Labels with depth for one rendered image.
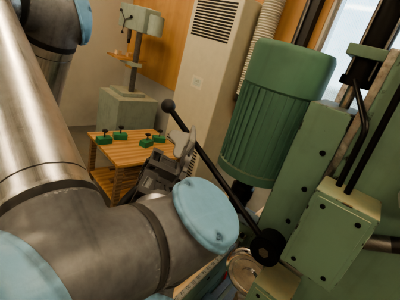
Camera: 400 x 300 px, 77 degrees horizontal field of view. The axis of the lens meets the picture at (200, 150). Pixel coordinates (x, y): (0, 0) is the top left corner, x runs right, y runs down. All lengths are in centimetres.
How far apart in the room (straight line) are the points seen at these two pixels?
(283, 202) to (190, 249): 36
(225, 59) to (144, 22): 96
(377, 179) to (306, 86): 21
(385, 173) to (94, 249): 43
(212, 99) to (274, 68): 158
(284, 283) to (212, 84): 173
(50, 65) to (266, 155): 54
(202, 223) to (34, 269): 14
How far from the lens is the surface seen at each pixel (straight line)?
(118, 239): 22
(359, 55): 55
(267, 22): 205
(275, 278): 57
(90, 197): 24
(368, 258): 55
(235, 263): 63
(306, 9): 202
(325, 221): 44
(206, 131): 215
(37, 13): 65
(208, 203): 28
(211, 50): 216
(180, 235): 25
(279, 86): 53
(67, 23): 67
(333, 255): 46
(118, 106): 269
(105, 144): 211
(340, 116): 52
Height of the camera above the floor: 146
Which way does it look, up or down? 23 degrees down
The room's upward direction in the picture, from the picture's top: 16 degrees clockwise
